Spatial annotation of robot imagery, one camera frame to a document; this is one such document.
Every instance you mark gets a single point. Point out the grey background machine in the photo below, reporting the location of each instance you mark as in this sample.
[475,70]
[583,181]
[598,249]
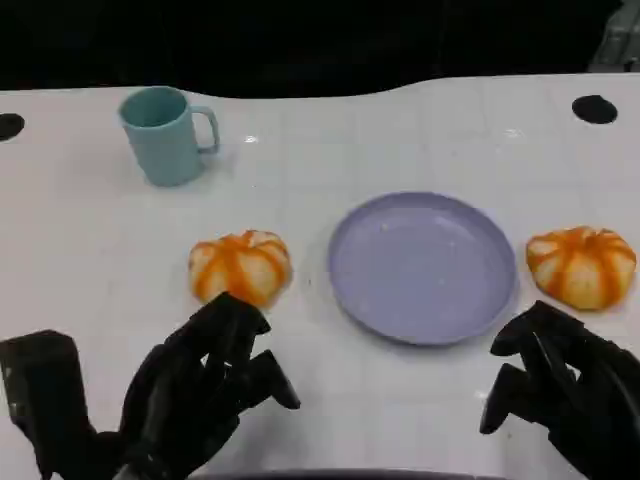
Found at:
[617,32]

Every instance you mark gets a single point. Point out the orange and white bread roll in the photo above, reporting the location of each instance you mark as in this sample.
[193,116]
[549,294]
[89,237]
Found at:
[240,267]
[580,270]

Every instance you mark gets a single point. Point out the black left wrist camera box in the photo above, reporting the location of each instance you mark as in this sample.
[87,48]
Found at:
[42,395]

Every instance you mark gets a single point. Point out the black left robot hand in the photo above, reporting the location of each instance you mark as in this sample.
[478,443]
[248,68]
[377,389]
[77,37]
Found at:
[180,380]

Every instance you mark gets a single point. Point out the pale green mug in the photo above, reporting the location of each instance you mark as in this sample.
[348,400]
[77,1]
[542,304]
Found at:
[161,140]

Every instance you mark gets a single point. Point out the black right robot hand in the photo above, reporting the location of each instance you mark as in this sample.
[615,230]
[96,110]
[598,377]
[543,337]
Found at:
[575,380]

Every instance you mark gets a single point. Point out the lilac plate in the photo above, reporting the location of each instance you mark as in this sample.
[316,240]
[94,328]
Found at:
[422,267]

